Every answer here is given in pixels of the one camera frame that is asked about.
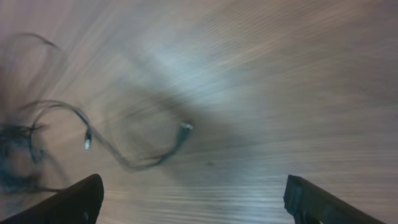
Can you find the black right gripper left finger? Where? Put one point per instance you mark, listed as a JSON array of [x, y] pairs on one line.
[[78, 204]]

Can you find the black right gripper ribbed right finger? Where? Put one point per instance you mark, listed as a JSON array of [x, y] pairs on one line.
[[309, 204]]

